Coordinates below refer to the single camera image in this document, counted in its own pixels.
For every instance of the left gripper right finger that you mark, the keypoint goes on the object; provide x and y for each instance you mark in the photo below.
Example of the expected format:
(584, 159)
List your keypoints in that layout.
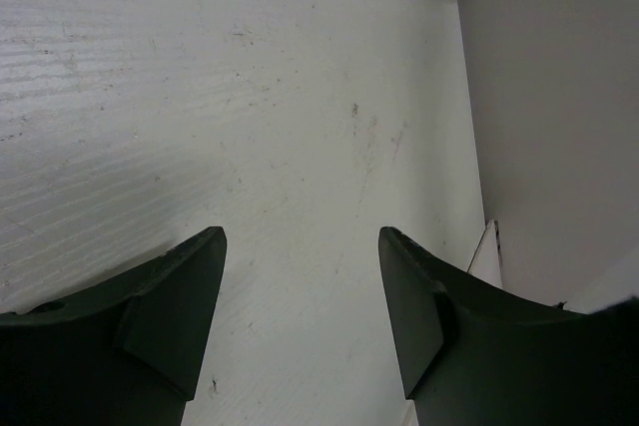
(470, 353)

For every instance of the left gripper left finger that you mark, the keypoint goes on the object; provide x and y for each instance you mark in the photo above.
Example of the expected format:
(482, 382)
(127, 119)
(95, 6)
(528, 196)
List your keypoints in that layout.
(126, 351)

